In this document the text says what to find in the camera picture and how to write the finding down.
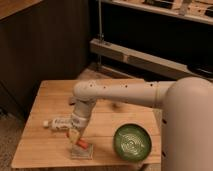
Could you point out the red orange pepper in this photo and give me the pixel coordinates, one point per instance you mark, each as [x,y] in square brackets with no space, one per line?
[82,144]

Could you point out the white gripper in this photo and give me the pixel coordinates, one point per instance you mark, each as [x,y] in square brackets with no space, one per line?
[77,127]

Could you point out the green ribbed bowl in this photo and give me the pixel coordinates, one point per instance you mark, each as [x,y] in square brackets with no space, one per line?
[132,143]

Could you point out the wooden table board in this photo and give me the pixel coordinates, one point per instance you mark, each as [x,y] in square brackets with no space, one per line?
[43,148]

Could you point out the white tube bottle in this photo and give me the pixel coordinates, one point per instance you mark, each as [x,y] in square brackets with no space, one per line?
[58,124]

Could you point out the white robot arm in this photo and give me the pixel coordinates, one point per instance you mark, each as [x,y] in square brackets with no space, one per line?
[187,115]

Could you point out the metal vertical pole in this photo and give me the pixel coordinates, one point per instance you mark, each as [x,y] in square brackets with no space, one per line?
[100,20]

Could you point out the white sponge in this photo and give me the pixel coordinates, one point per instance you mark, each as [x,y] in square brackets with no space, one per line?
[78,152]

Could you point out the wooden shelf beam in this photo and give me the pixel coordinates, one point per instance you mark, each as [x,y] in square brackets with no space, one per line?
[141,60]

